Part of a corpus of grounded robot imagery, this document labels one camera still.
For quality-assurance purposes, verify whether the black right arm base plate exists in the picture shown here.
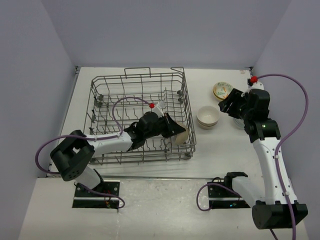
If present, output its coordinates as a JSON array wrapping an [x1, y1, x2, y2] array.
[[207, 177, 250, 210]]

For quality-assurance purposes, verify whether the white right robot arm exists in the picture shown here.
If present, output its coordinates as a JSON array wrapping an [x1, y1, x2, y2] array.
[[218, 88, 308, 230]]

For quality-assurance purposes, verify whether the grey wire dish rack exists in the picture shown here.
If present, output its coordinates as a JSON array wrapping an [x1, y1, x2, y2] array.
[[88, 66, 198, 166]]

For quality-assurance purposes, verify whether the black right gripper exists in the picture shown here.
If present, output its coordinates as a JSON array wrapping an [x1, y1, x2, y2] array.
[[218, 88, 253, 121]]

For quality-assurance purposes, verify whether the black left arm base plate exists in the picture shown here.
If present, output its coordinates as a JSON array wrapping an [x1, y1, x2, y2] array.
[[71, 180, 121, 209]]

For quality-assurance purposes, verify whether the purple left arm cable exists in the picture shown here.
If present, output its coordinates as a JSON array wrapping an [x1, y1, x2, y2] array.
[[34, 96, 156, 209]]

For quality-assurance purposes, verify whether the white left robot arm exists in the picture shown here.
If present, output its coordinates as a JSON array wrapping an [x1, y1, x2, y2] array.
[[50, 111, 189, 197]]

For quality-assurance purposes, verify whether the yellow green patterned bowl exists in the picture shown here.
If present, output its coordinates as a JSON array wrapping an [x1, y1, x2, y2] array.
[[214, 94, 228, 101]]

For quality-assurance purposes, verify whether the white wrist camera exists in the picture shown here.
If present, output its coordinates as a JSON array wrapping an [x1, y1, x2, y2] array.
[[152, 100, 166, 118], [245, 76, 264, 93]]

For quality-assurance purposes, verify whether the cream floral patterned bowl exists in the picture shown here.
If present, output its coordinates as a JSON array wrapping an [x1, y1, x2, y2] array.
[[212, 81, 234, 96]]

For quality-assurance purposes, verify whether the beige bowl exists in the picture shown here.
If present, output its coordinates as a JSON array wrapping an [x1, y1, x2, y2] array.
[[173, 121, 189, 146], [196, 105, 220, 124], [197, 119, 218, 130]]

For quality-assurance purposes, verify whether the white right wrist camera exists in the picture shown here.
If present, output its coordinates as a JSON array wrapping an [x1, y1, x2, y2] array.
[[245, 76, 264, 93]]

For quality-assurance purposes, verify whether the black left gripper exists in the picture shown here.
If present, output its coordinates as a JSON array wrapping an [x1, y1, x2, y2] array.
[[144, 112, 185, 139]]

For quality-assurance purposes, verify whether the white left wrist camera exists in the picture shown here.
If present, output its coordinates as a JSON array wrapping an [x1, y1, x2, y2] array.
[[152, 100, 166, 118]]

